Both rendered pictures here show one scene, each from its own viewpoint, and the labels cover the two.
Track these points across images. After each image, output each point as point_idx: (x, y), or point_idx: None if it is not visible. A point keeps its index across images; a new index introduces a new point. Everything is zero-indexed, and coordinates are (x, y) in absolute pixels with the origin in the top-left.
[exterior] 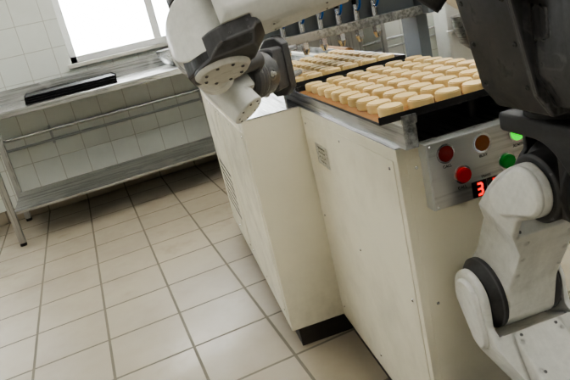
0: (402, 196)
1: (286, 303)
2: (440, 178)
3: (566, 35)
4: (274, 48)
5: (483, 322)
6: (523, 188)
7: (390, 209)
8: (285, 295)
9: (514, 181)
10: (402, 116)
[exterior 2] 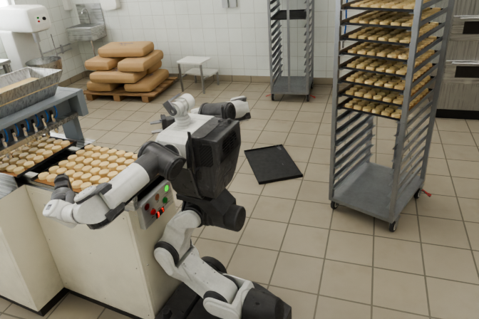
0: (132, 228)
1: (32, 297)
2: (146, 216)
3: (209, 181)
4: (66, 182)
5: (171, 265)
6: (191, 219)
7: (122, 233)
8: (31, 293)
9: (187, 217)
10: (132, 199)
